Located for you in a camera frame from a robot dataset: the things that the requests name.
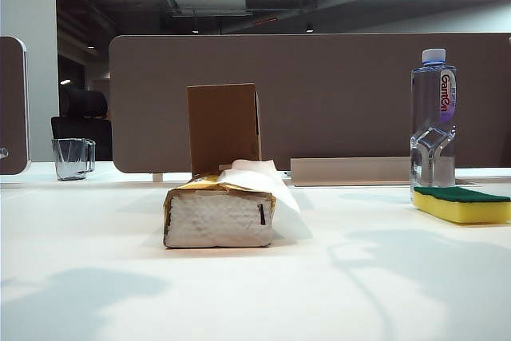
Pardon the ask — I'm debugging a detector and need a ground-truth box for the brown fabric desk partition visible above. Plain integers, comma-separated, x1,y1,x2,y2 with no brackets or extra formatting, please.
0,36,31,176
108,32,511,176

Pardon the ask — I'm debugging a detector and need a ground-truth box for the white tissue sheet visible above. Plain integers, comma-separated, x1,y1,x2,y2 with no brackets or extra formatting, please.
217,158,315,241

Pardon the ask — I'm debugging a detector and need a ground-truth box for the clear glass mug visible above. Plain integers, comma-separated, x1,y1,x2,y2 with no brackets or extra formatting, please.
51,137,97,181

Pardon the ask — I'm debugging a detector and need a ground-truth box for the gold tissue pack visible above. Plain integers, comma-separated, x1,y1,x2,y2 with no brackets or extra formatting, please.
162,172,276,249

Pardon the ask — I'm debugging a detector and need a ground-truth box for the clear plastic water bottle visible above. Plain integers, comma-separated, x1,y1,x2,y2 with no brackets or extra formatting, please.
410,47,458,198

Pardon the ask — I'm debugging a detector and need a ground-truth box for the brown cardboard box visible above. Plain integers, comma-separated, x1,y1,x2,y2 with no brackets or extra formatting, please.
186,82,263,176

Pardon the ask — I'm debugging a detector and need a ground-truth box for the yellow sponge with green scourer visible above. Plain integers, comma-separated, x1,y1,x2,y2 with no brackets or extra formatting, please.
412,185,511,225

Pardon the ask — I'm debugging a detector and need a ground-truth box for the beige metal cable tray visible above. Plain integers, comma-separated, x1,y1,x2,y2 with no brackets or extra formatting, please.
289,156,413,187

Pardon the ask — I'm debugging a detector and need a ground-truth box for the black office chair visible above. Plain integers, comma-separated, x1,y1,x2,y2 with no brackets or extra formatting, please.
50,85,114,162

